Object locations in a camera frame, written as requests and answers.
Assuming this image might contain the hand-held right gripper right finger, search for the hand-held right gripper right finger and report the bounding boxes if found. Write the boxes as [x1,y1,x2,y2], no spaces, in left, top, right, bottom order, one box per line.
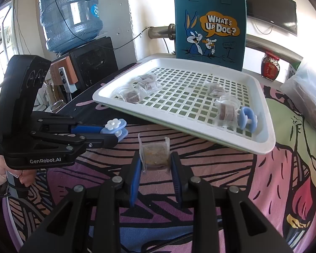
[170,151,294,253]

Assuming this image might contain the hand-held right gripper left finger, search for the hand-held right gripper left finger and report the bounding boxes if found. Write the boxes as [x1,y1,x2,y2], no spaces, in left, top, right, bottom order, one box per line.
[20,158,144,253]

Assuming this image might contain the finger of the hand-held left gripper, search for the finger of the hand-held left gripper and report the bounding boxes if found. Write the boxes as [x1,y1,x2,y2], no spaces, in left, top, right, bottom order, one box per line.
[37,116,108,135]
[30,131,119,151]

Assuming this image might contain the blue hair clip white flower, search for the blue hair clip white flower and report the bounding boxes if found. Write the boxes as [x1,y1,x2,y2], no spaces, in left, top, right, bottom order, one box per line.
[100,118,129,144]

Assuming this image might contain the grainy brown snack packet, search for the grainy brown snack packet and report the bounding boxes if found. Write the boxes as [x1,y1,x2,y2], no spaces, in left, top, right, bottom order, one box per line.
[137,133,171,173]

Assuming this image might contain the small clear snack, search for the small clear snack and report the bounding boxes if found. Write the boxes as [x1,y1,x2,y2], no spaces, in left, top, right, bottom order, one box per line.
[141,80,162,93]

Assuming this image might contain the plain blue hair clip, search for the plain blue hair clip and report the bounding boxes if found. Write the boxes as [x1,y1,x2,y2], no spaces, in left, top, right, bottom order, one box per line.
[237,107,258,133]

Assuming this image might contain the light brown snack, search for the light brown snack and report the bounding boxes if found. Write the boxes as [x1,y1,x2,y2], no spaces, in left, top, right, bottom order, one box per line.
[204,82,225,98]

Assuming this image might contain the white slotted tray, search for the white slotted tray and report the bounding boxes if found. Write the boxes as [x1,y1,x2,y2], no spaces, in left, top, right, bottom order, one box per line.
[92,58,276,155]

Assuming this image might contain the person's left hand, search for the person's left hand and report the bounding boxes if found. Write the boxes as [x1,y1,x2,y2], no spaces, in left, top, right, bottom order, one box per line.
[0,153,36,190]

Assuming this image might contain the glass jar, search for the glass jar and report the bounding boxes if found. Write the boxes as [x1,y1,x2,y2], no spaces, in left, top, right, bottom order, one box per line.
[50,100,65,113]

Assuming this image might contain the wooden speaker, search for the wooden speaker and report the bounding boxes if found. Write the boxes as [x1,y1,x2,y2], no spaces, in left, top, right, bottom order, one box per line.
[50,57,78,94]

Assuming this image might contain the window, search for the window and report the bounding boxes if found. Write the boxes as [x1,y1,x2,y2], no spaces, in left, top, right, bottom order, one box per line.
[0,1,19,66]

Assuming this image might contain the black water dispenser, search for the black water dispenser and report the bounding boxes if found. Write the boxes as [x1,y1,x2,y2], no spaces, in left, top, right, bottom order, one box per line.
[56,36,119,103]

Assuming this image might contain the pale green tray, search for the pale green tray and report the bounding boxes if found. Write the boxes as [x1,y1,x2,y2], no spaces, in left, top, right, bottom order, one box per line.
[108,67,256,154]

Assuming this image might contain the dark brown wrapped snack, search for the dark brown wrapped snack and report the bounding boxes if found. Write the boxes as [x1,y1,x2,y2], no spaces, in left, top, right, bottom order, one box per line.
[214,95,241,131]

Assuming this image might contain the blue water bottle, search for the blue water bottle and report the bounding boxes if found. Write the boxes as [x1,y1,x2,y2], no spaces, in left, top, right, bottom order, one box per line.
[37,0,104,54]

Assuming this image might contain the blue cartoon rabbit tote bag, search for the blue cartoon rabbit tote bag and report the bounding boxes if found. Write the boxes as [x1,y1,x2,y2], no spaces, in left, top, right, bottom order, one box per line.
[174,0,246,71]

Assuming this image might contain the red jar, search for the red jar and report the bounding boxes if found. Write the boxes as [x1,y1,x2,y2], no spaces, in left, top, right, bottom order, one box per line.
[261,52,281,81]

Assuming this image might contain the clear plastic bag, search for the clear plastic bag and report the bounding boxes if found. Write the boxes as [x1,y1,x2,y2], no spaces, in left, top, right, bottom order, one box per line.
[280,58,316,137]

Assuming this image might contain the green box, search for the green box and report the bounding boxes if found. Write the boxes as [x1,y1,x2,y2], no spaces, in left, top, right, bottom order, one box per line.
[288,62,299,81]

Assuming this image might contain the black television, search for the black television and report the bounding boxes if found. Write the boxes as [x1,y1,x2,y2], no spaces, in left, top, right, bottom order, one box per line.
[236,0,298,36]

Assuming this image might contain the black cable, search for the black cable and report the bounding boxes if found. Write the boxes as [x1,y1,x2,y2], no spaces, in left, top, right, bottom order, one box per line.
[29,0,148,50]

